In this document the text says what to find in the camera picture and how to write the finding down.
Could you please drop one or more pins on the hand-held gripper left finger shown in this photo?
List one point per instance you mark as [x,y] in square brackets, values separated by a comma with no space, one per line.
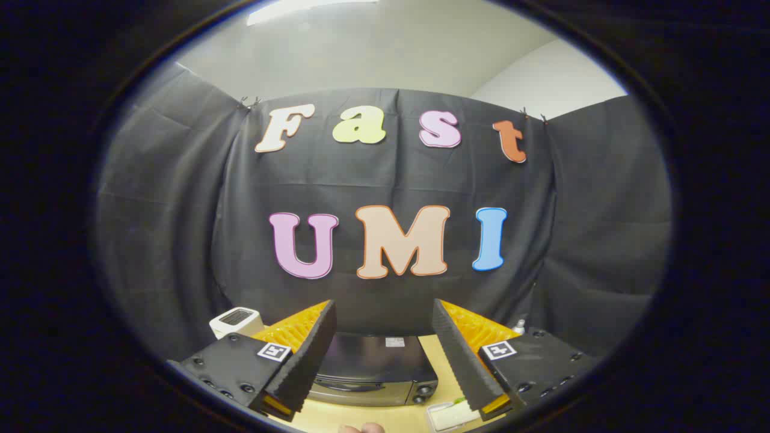
[301,367]

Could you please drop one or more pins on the white pop-up toaster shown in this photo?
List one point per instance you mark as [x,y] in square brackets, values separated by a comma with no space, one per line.
[236,320]

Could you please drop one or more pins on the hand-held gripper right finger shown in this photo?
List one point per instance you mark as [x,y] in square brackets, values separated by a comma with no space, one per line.
[463,361]

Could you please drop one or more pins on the pink drink bottle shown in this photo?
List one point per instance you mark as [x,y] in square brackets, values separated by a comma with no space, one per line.
[519,327]

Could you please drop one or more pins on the white plastic tray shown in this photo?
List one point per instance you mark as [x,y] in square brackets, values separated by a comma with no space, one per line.
[434,421]

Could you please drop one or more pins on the black toaster oven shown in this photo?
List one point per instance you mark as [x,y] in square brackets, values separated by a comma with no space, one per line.
[373,361]

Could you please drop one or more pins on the ceiling light panel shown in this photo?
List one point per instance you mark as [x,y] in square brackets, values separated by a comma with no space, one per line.
[289,9]

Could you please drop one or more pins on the sandwich with lettuce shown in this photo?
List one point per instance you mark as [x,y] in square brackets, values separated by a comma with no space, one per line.
[452,415]

